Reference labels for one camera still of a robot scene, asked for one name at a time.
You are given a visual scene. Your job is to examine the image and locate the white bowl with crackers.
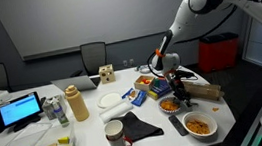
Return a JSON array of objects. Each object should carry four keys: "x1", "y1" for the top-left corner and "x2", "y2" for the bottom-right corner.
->
[{"x1": 180, "y1": 108, "x2": 219, "y2": 141}]

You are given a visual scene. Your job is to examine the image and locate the yellow block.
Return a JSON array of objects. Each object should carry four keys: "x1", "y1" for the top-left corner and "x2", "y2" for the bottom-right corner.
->
[{"x1": 146, "y1": 89, "x2": 159, "y2": 101}]

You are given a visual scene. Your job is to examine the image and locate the grey laptop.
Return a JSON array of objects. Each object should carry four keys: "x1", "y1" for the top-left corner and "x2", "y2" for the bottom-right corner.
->
[{"x1": 49, "y1": 73, "x2": 103, "y2": 96}]

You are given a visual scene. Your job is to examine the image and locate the black cloth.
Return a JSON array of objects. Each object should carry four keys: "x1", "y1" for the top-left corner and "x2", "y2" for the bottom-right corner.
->
[{"x1": 109, "y1": 107, "x2": 165, "y2": 146}]

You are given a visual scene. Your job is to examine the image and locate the red bin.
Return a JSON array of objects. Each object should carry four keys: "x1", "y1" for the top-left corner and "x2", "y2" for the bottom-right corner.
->
[{"x1": 194, "y1": 31, "x2": 243, "y2": 75}]

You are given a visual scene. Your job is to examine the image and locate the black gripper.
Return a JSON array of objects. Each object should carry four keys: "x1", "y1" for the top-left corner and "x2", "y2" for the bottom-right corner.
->
[{"x1": 166, "y1": 70, "x2": 196, "y2": 110}]

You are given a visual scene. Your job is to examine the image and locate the white carton box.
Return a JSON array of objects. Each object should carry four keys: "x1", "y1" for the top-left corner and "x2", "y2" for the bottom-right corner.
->
[{"x1": 40, "y1": 93, "x2": 69, "y2": 122}]

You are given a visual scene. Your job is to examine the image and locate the cream plastic bottle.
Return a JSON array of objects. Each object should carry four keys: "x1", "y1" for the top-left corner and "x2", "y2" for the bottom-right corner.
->
[{"x1": 63, "y1": 83, "x2": 92, "y2": 124}]

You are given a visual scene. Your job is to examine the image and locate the green cylinder block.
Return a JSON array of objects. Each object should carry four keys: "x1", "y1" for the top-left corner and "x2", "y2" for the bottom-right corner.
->
[{"x1": 153, "y1": 78, "x2": 161, "y2": 88}]

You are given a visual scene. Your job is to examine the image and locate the yellow wedge toy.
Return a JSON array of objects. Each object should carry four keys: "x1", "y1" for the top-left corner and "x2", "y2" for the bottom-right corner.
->
[{"x1": 56, "y1": 135, "x2": 71, "y2": 145}]

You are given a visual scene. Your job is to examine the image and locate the wooden box of blocks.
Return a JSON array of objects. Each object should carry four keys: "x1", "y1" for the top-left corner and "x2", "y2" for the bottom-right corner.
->
[{"x1": 132, "y1": 73, "x2": 158, "y2": 94}]

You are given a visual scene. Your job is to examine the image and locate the small orange food bowl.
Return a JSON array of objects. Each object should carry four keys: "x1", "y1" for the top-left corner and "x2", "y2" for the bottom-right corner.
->
[{"x1": 156, "y1": 94, "x2": 184, "y2": 117}]

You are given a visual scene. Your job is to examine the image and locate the black remote control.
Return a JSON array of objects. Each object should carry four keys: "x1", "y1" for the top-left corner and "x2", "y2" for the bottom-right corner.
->
[{"x1": 167, "y1": 112, "x2": 191, "y2": 139}]

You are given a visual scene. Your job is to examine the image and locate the wooden shape sorter cube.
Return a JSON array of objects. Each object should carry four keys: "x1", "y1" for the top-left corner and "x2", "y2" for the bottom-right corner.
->
[{"x1": 97, "y1": 63, "x2": 117, "y2": 85}]

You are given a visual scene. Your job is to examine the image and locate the small spray bottle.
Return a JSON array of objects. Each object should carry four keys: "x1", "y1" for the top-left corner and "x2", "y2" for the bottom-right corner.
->
[{"x1": 51, "y1": 98, "x2": 71, "y2": 130}]

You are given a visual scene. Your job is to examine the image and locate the blue book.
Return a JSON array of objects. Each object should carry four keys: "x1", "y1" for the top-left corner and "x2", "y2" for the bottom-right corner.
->
[{"x1": 145, "y1": 76, "x2": 175, "y2": 102}]

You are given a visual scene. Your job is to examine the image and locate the wall whiteboard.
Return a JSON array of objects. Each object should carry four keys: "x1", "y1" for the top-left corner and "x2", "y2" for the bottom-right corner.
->
[{"x1": 0, "y1": 0, "x2": 192, "y2": 64}]

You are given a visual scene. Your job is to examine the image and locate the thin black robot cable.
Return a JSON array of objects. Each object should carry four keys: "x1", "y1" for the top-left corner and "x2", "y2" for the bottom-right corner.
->
[{"x1": 141, "y1": 4, "x2": 245, "y2": 82}]

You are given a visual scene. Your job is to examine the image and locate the white round plate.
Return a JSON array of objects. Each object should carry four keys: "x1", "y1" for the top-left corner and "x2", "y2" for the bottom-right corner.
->
[{"x1": 94, "y1": 89, "x2": 124, "y2": 110}]

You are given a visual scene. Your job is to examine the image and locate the blue snack packet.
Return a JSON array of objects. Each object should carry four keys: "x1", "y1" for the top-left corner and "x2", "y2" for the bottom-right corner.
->
[{"x1": 120, "y1": 85, "x2": 149, "y2": 109}]

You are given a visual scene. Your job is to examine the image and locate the tablet with blue screen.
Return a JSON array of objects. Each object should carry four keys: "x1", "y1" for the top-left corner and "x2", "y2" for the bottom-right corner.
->
[{"x1": 0, "y1": 90, "x2": 46, "y2": 131}]

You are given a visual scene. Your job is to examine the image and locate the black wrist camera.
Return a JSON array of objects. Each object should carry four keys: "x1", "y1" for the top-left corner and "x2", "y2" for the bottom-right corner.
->
[{"x1": 174, "y1": 68, "x2": 196, "y2": 81}]

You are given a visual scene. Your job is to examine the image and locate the white rolled towel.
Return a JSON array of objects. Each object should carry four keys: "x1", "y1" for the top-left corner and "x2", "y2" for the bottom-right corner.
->
[{"x1": 98, "y1": 99, "x2": 136, "y2": 125}]

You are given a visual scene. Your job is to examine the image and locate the white mug red handle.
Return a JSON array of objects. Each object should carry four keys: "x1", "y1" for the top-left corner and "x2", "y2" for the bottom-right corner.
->
[{"x1": 103, "y1": 117, "x2": 134, "y2": 146}]

